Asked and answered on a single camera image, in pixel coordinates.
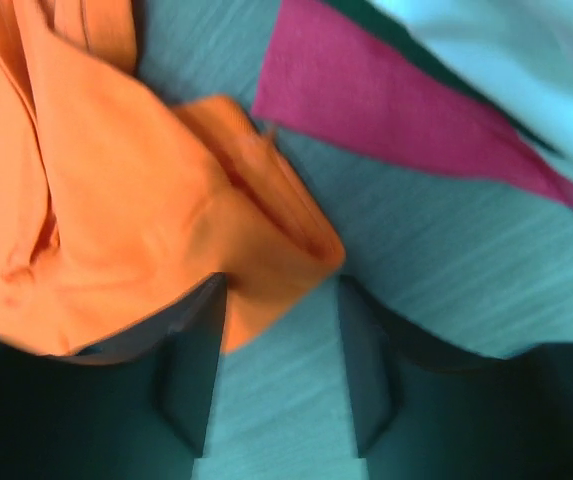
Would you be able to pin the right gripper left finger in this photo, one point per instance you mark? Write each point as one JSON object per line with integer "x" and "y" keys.
{"x": 133, "y": 406}

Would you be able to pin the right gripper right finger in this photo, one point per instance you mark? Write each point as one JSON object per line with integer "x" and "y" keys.
{"x": 423, "y": 408}

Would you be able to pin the orange t shirt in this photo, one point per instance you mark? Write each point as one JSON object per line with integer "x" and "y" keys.
{"x": 114, "y": 205}

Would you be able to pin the magenta folded t shirt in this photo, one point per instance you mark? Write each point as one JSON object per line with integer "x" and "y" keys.
{"x": 326, "y": 77}

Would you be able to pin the light pink folded t shirt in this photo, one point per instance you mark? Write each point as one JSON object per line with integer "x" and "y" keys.
{"x": 519, "y": 54}

